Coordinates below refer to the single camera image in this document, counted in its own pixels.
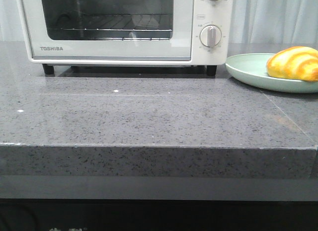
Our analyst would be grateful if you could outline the white Toshiba toaster oven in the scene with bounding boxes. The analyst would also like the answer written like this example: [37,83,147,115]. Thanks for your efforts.
[17,0,233,76]

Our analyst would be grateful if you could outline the yellow striped croissant bread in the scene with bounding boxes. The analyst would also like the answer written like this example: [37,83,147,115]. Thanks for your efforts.
[266,46,318,82]

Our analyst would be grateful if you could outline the light green ceramic plate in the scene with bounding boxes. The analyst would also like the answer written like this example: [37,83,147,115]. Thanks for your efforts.
[225,53,318,93]

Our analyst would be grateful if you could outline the metal wire oven rack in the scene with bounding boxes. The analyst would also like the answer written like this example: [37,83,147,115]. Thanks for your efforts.
[47,13,173,40]

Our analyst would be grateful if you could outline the white glass oven door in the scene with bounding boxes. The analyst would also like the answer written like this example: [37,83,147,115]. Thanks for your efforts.
[17,0,194,61]

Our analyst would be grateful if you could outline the lower white timer knob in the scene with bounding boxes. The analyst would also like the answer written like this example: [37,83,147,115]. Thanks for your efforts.
[200,25,222,48]

